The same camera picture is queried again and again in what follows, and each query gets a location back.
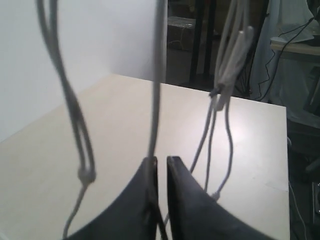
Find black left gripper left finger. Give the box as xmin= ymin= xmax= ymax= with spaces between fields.
xmin=66 ymin=158 xmax=157 ymax=240

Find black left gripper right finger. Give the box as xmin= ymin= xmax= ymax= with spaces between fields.
xmin=167 ymin=156 xmax=270 ymax=240

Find white wired earphones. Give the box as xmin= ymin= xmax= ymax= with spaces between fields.
xmin=35 ymin=0 xmax=252 ymax=240

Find cardboard box wrapped plastic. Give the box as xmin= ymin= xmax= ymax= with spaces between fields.
xmin=167 ymin=16 xmax=196 ymax=52

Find white side desk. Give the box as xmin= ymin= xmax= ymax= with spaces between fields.
xmin=269 ymin=23 xmax=320 ymax=106

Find black cable on desk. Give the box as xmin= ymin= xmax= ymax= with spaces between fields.
xmin=257 ymin=16 xmax=316 ymax=101

